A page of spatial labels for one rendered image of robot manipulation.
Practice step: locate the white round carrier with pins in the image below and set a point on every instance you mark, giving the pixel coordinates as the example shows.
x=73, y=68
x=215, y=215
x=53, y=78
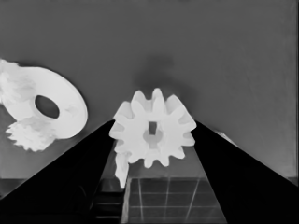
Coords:
x=53, y=81

